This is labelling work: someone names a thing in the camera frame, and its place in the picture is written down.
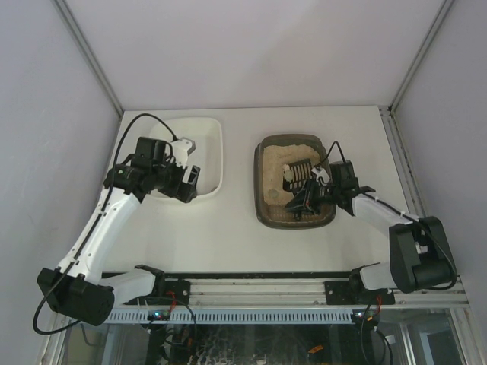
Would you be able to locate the black left camera cable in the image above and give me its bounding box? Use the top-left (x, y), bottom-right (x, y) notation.
top-left (113, 113), bottom-right (180, 179)

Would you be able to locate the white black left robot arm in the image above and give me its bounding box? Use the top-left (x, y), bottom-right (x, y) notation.
top-left (37, 137), bottom-right (200, 326)

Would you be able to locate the grey slotted cable duct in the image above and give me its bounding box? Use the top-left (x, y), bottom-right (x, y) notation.
top-left (105, 308), bottom-right (353, 325)

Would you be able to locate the aluminium frame post right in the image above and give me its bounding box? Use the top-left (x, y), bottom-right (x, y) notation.
top-left (389, 0), bottom-right (456, 115)

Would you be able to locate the aluminium frame post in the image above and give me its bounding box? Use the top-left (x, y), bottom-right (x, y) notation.
top-left (389, 0), bottom-right (456, 115)
top-left (51, 0), bottom-right (124, 118)

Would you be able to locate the black camera cable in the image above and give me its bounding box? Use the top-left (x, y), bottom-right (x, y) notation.
top-left (113, 113), bottom-right (180, 179)
top-left (317, 140), bottom-right (348, 168)

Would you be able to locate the black litter scoop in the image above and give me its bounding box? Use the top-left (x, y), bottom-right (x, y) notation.
top-left (282, 159), bottom-right (312, 194)

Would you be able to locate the black right camera cable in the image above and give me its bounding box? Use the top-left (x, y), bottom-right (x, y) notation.
top-left (317, 140), bottom-right (348, 168)

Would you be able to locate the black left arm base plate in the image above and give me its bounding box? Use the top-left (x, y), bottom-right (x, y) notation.
top-left (151, 278), bottom-right (191, 304)

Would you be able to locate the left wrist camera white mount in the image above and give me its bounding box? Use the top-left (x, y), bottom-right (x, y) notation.
top-left (170, 138), bottom-right (196, 168)

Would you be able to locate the aluminium frame post left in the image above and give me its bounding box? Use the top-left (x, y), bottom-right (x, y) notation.
top-left (51, 0), bottom-right (124, 118)

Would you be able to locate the white plastic tub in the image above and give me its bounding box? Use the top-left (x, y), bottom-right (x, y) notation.
top-left (142, 116), bottom-right (223, 204)

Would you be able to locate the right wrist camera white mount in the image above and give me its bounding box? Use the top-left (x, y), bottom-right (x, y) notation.
top-left (311, 166), bottom-right (330, 185)

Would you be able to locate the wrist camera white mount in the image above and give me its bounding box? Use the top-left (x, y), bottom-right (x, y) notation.
top-left (170, 138), bottom-right (196, 168)
top-left (311, 166), bottom-right (330, 185)

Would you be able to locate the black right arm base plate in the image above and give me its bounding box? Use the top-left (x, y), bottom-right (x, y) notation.
top-left (324, 281), bottom-right (396, 306)

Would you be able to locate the aluminium front rail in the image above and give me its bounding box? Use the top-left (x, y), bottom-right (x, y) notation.
top-left (110, 276), bottom-right (469, 309)

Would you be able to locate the dark brown litter box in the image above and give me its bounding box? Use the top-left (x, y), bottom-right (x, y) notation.
top-left (253, 134), bottom-right (336, 230)

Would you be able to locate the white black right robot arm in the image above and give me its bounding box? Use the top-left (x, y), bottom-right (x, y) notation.
top-left (282, 159), bottom-right (457, 297)

